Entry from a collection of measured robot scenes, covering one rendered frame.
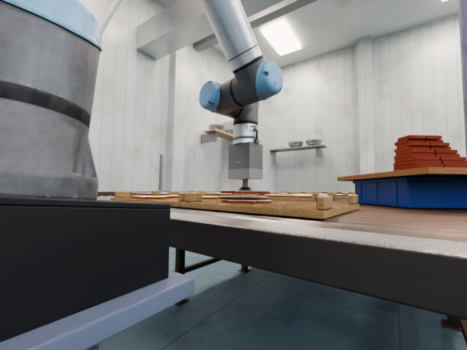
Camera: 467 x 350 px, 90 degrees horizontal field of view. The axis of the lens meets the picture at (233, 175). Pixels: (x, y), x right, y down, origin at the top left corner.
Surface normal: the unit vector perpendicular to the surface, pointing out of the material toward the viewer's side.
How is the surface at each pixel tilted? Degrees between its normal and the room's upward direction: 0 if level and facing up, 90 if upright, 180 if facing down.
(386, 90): 90
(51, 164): 73
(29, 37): 88
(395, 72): 90
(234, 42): 125
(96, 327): 90
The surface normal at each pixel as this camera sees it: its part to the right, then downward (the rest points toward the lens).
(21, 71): 0.56, -0.07
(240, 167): -0.69, -0.06
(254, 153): 0.73, -0.04
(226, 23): -0.20, 0.51
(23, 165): 0.69, -0.35
